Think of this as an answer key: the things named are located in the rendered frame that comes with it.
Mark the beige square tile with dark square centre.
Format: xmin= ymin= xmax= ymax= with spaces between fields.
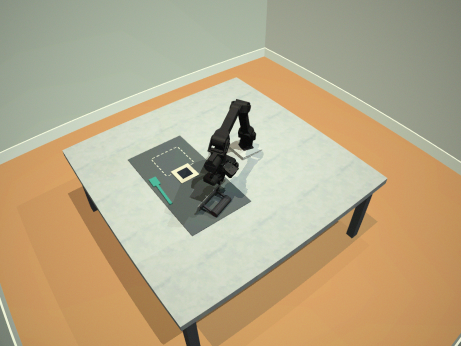
xmin=171 ymin=163 xmax=199 ymax=184

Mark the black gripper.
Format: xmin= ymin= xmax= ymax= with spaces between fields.
xmin=203 ymin=155 xmax=236 ymax=186

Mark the dark grey flat mat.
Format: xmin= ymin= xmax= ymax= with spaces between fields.
xmin=128 ymin=136 xmax=251 ymax=237

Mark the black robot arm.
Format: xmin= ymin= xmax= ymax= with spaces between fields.
xmin=204 ymin=99 xmax=256 ymax=178

